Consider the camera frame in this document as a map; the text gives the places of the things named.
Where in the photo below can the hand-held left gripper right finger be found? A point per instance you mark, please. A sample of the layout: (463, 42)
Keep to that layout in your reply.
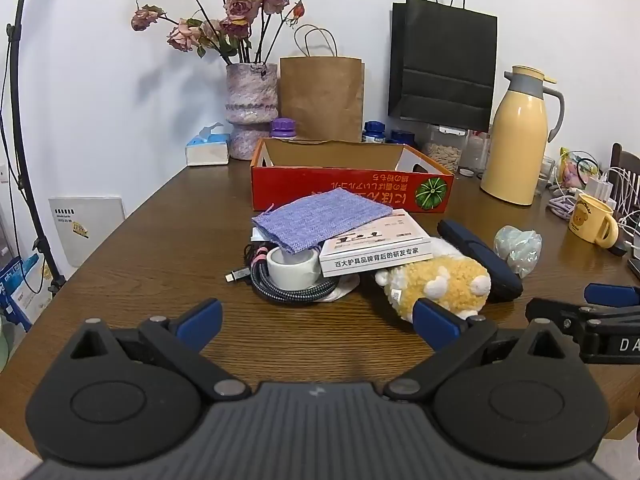
(434, 327)

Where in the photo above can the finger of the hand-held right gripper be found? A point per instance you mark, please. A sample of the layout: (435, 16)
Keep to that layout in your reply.
(612, 294)
(555, 312)

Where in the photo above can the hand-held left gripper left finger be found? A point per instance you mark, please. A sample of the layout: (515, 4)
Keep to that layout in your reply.
(202, 324)

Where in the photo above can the yellow white plush toy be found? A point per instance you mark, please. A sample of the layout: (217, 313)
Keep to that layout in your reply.
(440, 270)

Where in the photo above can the clear plastic wrapper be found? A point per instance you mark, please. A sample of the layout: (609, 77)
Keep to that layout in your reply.
(520, 250)

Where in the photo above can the dark blue case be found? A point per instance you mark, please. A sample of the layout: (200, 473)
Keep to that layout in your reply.
(480, 255)

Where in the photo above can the white carton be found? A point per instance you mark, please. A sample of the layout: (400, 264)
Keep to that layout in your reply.
(375, 255)

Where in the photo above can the white ruffled paper liner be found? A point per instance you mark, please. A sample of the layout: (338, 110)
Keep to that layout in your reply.
(347, 287)

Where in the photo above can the purple woven pouch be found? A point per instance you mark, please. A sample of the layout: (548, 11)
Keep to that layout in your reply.
(320, 220)

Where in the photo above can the red cardboard box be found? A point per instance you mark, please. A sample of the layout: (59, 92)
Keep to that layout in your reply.
(340, 187)

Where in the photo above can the yellow mug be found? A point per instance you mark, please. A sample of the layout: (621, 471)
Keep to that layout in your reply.
(587, 220)

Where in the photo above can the white charger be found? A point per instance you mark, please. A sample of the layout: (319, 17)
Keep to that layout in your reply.
(597, 187)

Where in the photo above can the pink snack bag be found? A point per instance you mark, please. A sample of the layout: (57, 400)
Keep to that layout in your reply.
(572, 167)

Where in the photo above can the dark wooden chair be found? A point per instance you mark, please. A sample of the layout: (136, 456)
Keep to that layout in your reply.
(627, 160)

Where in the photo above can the clear drinking glass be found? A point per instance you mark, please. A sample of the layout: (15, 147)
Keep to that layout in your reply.
(545, 175)

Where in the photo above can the white panel with sticker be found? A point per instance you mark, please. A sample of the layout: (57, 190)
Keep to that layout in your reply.
(100, 220)

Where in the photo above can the black lamp pole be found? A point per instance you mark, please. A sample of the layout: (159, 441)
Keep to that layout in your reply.
(56, 280)

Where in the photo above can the small white cap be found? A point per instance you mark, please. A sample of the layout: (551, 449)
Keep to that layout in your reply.
(466, 171)

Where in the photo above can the blue white tissue box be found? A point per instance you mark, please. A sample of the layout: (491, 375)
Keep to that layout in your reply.
(207, 152)

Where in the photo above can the yellow thermos jug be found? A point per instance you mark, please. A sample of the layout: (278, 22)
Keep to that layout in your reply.
(515, 145)

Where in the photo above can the clear container of seeds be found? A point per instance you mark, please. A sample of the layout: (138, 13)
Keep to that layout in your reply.
(442, 152)

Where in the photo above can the clear plastic jar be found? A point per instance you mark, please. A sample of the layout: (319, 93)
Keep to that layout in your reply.
(475, 152)

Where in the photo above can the blue white cartons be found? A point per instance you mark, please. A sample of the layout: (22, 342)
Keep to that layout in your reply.
(22, 285)

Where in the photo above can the blue capped bottle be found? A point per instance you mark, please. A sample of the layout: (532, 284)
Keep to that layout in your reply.
(372, 130)
(402, 137)

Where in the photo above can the purple capped bottle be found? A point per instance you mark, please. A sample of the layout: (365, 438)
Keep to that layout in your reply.
(284, 127)

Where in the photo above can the brown paper bag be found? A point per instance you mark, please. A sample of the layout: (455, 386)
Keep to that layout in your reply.
(320, 95)

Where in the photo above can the black paper bag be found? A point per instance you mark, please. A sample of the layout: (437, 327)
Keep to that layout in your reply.
(445, 70)

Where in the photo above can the dried pink roses bouquet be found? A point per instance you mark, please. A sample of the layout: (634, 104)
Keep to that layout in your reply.
(240, 7)

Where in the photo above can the wall socket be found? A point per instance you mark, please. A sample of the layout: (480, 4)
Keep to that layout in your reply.
(3, 172)

